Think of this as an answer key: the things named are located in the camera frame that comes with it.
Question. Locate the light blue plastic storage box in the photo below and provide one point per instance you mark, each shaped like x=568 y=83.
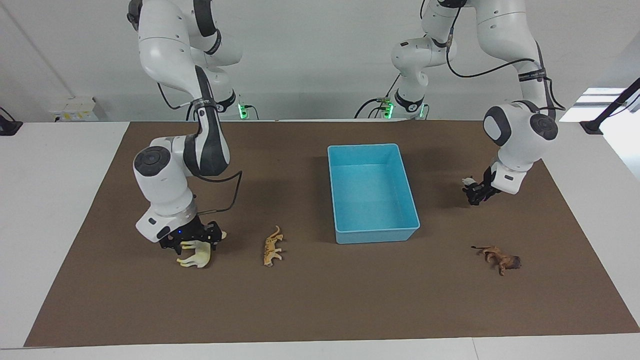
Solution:
x=372 y=195

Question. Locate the orange tiger toy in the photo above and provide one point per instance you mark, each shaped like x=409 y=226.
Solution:
x=272 y=247

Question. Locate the black and white panda toy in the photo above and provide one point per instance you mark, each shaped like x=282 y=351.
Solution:
x=469 y=182

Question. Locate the white wall socket box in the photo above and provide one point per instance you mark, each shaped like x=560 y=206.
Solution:
x=75 y=110

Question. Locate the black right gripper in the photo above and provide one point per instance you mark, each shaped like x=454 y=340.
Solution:
x=200 y=231

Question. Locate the black clamp mount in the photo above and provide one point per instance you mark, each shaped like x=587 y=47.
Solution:
x=7 y=125

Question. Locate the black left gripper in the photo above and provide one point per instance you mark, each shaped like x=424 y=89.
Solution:
x=488 y=185

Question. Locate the brown lion toy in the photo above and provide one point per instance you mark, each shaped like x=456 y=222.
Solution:
x=502 y=257

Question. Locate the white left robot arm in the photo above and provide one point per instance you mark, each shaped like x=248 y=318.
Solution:
x=520 y=132

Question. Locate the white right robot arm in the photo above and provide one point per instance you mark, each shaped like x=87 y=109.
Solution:
x=165 y=55

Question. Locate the brown table mat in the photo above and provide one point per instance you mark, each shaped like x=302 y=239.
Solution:
x=320 y=295

